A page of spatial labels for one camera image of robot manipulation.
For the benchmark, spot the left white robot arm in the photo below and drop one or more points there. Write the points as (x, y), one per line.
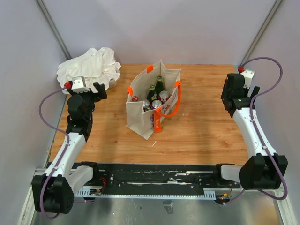
(54, 191)

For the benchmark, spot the green bottle yellow label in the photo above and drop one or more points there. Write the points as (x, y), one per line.
(152, 95)

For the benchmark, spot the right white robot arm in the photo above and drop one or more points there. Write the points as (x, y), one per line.
(263, 169)

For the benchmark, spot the crumpled white cloth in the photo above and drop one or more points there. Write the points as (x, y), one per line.
(96, 66)

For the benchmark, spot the left aluminium frame post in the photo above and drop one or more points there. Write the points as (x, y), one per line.
(42, 7)

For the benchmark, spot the dark green glass bottle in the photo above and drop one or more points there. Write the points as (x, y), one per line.
(159, 87)

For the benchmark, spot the right aluminium frame post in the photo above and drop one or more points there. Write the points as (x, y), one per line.
(270, 16)

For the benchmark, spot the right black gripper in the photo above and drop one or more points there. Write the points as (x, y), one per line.
(254, 92)

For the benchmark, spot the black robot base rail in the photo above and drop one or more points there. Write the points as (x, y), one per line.
(154, 181)

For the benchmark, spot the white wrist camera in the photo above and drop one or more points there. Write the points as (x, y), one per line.
(248, 76)
(77, 85)

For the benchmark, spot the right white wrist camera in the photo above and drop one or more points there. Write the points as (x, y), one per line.
(248, 76)

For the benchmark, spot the aluminium frame post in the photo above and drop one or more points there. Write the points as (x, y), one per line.
(42, 7)
(270, 16)

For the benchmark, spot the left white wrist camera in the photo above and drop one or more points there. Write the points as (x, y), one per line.
(77, 85)

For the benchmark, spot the red cola can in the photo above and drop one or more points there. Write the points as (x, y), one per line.
(156, 104)
(164, 96)

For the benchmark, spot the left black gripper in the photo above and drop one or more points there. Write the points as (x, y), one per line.
(100, 89)

